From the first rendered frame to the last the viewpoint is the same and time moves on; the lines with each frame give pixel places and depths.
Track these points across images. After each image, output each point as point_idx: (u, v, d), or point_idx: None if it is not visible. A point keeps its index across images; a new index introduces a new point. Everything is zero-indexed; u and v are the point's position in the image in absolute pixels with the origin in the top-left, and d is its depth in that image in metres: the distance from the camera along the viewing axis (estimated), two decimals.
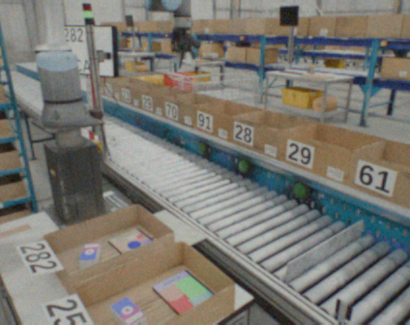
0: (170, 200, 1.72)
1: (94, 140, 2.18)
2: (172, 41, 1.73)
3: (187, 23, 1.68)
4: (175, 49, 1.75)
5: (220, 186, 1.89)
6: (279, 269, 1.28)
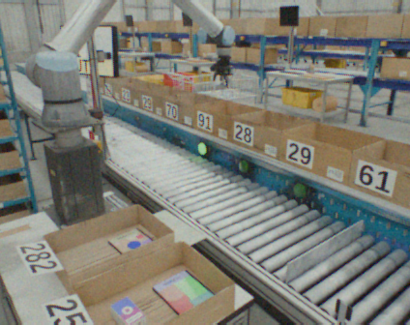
0: (170, 200, 1.72)
1: (94, 140, 2.18)
2: (226, 67, 2.08)
3: None
4: (225, 73, 2.11)
5: (220, 186, 1.89)
6: (279, 269, 1.28)
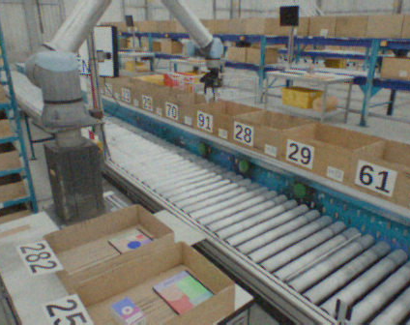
0: (170, 200, 1.72)
1: (94, 140, 2.18)
2: (215, 78, 2.07)
3: None
4: (215, 85, 2.09)
5: (220, 186, 1.89)
6: (279, 269, 1.28)
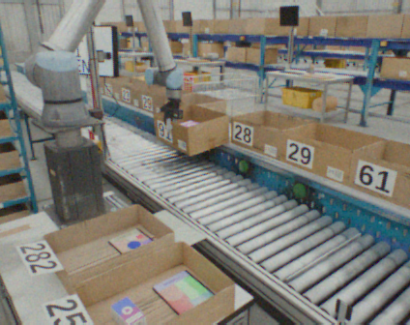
0: (170, 200, 1.72)
1: (94, 140, 2.18)
2: (174, 109, 1.95)
3: None
4: (174, 117, 1.97)
5: (220, 186, 1.89)
6: (279, 269, 1.28)
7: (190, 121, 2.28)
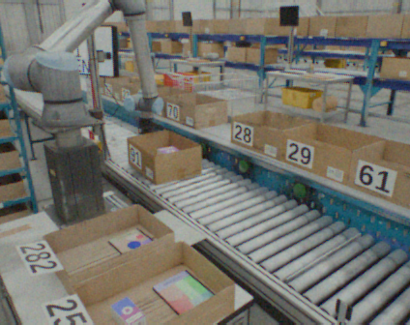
0: (170, 200, 1.72)
1: (94, 140, 2.18)
2: (139, 127, 2.24)
3: (149, 115, 2.19)
4: (141, 132, 2.25)
5: (220, 186, 1.89)
6: (279, 269, 1.28)
7: (172, 147, 2.22)
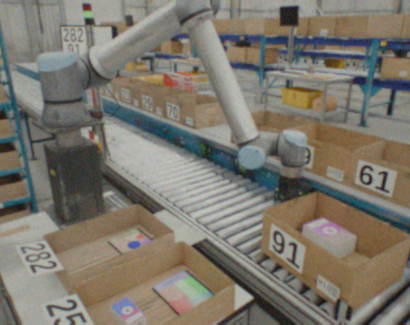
0: None
1: (94, 140, 2.18)
2: (278, 191, 1.37)
3: (299, 174, 1.32)
4: (279, 199, 1.39)
5: None
6: (280, 267, 1.27)
7: (325, 221, 1.38)
